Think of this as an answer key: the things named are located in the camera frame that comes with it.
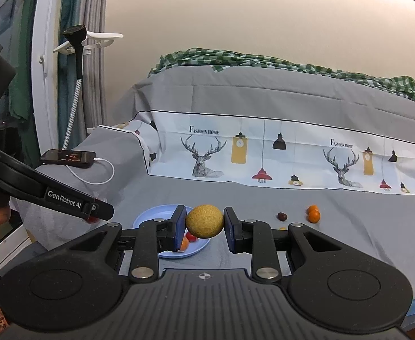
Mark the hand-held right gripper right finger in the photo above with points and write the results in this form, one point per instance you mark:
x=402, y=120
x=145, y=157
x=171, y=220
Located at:
x=229, y=233

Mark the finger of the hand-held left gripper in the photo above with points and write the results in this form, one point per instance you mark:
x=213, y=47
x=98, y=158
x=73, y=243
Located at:
x=101, y=209

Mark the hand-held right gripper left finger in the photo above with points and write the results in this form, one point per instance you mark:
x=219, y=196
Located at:
x=179, y=230

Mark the red cherry tomato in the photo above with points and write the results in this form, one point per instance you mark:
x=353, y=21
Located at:
x=191, y=237

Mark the tangerine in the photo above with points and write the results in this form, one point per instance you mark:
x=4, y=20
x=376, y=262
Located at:
x=312, y=208
x=185, y=245
x=314, y=216

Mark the blue plate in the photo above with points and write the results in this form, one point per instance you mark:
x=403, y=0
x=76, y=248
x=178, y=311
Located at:
x=150, y=216

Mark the black smartphone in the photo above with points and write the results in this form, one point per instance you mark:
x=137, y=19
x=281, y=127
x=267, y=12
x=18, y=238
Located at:
x=67, y=158

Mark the dark red jujube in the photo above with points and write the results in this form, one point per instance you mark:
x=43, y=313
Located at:
x=281, y=216

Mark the green garment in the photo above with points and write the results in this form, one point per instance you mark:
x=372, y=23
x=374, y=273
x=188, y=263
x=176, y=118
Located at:
x=21, y=78

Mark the white deer print cloth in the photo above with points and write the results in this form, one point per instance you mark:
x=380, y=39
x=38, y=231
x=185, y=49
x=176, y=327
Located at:
x=299, y=148

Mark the grey bed sheet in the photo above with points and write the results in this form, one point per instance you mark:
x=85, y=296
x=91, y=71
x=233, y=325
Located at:
x=299, y=92

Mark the white steamer hanger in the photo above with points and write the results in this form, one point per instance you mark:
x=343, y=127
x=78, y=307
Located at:
x=101, y=37

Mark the green checked blanket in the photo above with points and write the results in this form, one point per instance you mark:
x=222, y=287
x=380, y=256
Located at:
x=264, y=60

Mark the white door frame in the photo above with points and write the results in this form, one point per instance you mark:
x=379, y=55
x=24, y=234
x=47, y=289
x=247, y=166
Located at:
x=44, y=95

